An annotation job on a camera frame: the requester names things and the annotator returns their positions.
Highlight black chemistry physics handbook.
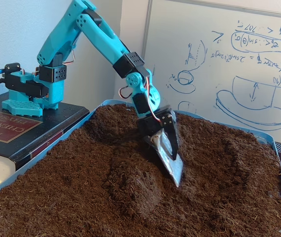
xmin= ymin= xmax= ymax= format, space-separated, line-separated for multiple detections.
xmin=0 ymin=93 xmax=91 ymax=185

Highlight brown soil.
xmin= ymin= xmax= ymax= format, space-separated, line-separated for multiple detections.
xmin=0 ymin=103 xmax=281 ymax=237

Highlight blue plastic tray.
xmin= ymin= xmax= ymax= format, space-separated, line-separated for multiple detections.
xmin=0 ymin=99 xmax=281 ymax=237

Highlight red white servo wire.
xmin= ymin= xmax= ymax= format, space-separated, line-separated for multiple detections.
xmin=119 ymin=75 xmax=162 ymax=123

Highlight whiteboard with blue drawings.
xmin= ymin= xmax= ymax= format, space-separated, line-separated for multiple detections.
xmin=134 ymin=0 xmax=281 ymax=148

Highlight silver foil-taped blade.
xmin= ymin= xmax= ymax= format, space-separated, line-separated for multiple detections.
xmin=144 ymin=129 xmax=184 ymax=188

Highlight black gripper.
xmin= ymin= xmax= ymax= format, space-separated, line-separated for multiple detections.
xmin=137 ymin=106 xmax=180 ymax=161

